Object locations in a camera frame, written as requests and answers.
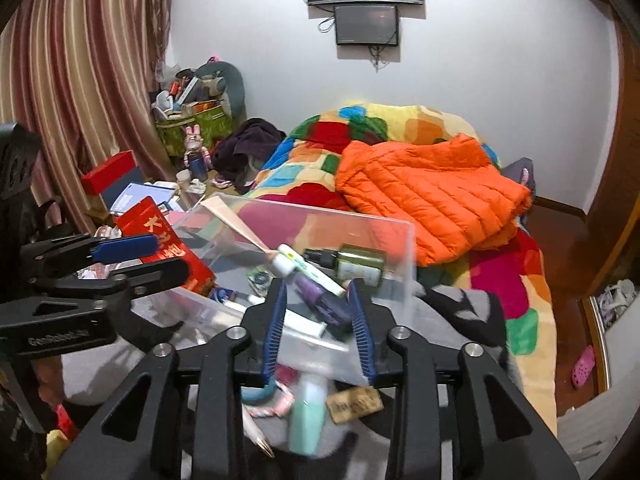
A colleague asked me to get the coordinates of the purple black tube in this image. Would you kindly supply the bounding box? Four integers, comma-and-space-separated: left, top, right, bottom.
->
294, 274, 352, 330

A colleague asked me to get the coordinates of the teal tape roll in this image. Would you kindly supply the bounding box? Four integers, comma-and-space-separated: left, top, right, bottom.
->
246, 266, 273, 297

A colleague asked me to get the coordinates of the red foil pouch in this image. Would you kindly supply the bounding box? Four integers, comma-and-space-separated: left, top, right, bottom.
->
115, 196, 215, 296

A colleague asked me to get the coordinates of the green glass bottle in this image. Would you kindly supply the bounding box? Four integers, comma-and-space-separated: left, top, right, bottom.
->
301, 242, 388, 287

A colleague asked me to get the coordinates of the beige foundation tube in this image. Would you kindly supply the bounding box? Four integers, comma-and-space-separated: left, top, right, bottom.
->
201, 195, 295, 278

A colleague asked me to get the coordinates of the mint green tube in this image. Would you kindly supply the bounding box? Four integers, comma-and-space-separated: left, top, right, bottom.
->
288, 374, 329, 456

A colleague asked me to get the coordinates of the white decorated pen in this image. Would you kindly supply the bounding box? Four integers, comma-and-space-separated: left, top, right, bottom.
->
242, 405, 274, 458

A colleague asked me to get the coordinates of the clear plastic storage bin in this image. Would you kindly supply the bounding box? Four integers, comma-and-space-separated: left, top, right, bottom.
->
131, 192, 419, 388

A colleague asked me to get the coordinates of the white blue notebook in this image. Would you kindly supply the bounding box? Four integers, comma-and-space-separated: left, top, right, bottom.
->
110, 183, 175, 214

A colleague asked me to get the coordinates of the red box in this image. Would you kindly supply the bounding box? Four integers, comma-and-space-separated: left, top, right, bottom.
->
80, 151, 137, 196

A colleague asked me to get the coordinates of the wooden tag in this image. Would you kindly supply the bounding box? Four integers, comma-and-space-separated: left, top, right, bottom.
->
326, 387, 384, 425

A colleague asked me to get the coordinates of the rabbit figurine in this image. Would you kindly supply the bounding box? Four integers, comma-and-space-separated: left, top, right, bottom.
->
183, 124, 212, 182

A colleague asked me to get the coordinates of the colourful patchwork duvet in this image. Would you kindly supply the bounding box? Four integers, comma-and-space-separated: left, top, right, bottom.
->
250, 103, 556, 426

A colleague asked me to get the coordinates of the orange puffer jacket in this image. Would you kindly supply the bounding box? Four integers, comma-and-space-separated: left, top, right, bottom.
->
335, 133, 532, 266

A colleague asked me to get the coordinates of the dark clothes pile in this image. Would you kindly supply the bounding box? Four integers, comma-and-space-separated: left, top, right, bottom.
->
212, 118, 285, 193

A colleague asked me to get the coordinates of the green storage basket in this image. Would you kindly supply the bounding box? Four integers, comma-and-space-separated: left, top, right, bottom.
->
155, 106, 233, 157

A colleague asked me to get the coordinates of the grey green neck pillow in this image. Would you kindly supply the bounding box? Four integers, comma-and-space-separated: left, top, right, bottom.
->
195, 61, 245, 120

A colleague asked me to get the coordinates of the striped curtain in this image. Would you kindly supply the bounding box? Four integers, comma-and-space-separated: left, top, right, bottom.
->
1, 0, 172, 232

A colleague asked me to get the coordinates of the pink slipper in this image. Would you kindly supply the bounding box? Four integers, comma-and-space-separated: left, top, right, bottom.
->
570, 344, 596, 389

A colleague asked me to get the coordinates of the small wall monitor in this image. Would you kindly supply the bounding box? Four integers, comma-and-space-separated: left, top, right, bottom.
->
334, 3, 399, 47

